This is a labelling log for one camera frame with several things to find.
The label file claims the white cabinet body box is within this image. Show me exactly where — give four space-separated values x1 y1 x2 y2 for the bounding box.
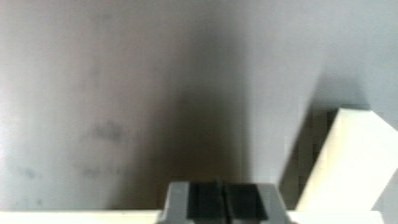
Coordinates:
0 0 398 224

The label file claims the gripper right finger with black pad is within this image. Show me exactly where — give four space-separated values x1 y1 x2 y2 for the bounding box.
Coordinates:
225 183 292 224

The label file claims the white U-shaped boundary fence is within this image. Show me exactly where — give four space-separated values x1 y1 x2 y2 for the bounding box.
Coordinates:
294 107 398 212

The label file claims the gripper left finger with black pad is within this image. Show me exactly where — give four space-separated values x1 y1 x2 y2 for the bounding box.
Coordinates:
159 182 225 224

